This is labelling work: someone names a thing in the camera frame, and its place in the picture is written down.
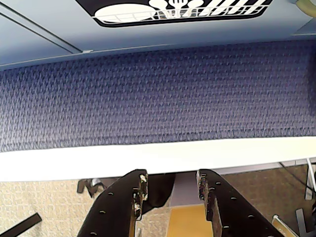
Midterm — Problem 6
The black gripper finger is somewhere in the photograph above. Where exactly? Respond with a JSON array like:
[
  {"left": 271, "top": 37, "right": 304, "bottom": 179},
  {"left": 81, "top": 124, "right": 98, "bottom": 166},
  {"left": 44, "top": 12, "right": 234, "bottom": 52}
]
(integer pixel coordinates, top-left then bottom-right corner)
[
  {"left": 76, "top": 169, "right": 149, "bottom": 237},
  {"left": 196, "top": 169, "right": 289, "bottom": 237}
]

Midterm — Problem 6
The dark metal clamp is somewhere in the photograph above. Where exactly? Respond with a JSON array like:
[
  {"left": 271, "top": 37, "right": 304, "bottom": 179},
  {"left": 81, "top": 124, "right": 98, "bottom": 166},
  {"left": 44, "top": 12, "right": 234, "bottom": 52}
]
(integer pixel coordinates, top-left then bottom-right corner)
[{"left": 78, "top": 178, "right": 106, "bottom": 198}]

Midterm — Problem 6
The yellow wooden board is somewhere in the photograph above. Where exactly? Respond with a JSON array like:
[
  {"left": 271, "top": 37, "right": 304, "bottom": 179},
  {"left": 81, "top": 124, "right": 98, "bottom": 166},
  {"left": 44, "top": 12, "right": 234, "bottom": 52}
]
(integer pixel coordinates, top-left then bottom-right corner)
[{"left": 166, "top": 204, "right": 214, "bottom": 237}]

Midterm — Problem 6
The grey flat strip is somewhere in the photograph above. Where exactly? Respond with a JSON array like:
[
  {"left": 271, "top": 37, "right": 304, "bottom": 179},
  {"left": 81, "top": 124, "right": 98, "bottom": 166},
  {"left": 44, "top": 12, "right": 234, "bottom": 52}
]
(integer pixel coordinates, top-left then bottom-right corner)
[{"left": 295, "top": 208, "right": 307, "bottom": 234}]

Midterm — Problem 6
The black flat strip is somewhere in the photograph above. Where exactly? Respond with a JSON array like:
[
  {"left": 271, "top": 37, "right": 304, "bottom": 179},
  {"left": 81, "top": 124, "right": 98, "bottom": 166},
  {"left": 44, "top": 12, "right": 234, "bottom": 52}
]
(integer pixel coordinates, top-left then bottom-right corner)
[{"left": 0, "top": 212, "right": 42, "bottom": 237}]

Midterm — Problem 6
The blue toy play kitchen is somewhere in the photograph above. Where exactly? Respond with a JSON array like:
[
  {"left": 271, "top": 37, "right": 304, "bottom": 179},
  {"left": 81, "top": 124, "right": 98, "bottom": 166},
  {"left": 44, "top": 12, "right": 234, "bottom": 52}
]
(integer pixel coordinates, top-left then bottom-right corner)
[{"left": 0, "top": 0, "right": 316, "bottom": 72}]

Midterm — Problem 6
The black white dishwasher sticker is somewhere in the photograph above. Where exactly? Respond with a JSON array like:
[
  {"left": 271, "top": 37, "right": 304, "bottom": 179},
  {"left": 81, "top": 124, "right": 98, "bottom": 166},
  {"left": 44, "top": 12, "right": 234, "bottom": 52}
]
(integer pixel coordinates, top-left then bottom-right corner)
[{"left": 75, "top": 0, "right": 274, "bottom": 28}]

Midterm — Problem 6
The white metal frame leg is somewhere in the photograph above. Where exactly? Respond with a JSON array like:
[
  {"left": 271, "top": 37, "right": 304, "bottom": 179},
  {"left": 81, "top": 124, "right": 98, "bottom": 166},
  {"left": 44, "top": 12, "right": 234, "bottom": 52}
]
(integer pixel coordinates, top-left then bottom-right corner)
[{"left": 305, "top": 158, "right": 316, "bottom": 200}]

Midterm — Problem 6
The gold dishwasher door handle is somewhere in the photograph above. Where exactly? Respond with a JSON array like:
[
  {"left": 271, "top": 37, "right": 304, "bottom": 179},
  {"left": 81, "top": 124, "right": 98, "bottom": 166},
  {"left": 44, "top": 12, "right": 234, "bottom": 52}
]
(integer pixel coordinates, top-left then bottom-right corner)
[{"left": 295, "top": 0, "right": 316, "bottom": 16}]

